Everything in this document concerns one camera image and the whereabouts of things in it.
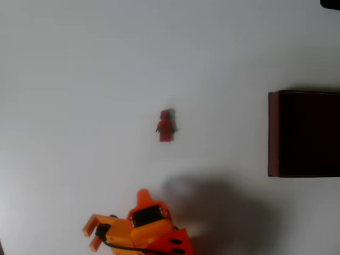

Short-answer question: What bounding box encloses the red lego minifigure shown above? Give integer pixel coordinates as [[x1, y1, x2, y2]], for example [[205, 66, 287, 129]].
[[155, 108, 179, 143]]

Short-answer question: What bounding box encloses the dark brown box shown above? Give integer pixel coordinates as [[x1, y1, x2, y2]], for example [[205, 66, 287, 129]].
[[267, 90, 340, 179]]

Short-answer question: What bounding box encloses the black object at edge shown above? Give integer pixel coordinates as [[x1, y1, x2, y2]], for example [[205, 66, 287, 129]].
[[319, 0, 340, 11]]

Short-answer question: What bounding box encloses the thick black camera cable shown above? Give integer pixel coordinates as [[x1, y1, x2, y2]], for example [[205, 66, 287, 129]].
[[97, 231, 160, 253]]

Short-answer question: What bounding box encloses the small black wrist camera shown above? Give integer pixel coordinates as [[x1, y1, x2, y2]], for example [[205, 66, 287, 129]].
[[95, 224, 112, 239]]

